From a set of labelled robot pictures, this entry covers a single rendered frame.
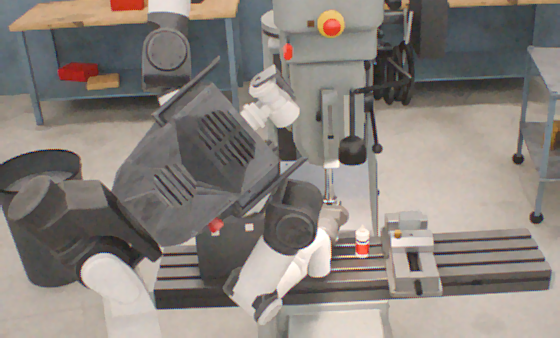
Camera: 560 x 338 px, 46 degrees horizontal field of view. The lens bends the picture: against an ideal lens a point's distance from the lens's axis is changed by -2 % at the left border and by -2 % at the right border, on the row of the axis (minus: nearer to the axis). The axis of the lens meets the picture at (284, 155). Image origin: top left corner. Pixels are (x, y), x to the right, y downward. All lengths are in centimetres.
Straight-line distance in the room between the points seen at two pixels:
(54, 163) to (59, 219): 253
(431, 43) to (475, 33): 436
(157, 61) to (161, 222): 32
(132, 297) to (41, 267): 231
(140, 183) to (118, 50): 507
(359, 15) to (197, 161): 52
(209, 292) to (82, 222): 74
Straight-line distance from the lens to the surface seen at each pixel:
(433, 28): 202
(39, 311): 369
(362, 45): 166
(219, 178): 126
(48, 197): 137
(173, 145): 127
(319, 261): 178
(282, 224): 137
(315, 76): 171
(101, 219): 138
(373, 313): 206
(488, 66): 594
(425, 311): 339
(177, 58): 137
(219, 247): 198
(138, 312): 151
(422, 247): 200
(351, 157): 164
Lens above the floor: 217
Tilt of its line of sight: 27 degrees down
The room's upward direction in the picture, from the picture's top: 3 degrees counter-clockwise
